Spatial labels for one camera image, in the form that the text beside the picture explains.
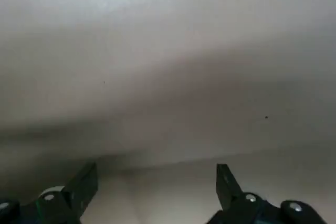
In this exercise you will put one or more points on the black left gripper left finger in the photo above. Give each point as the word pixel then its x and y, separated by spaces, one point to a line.
pixel 65 203

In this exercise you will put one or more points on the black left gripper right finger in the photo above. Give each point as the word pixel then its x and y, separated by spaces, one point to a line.
pixel 249 208

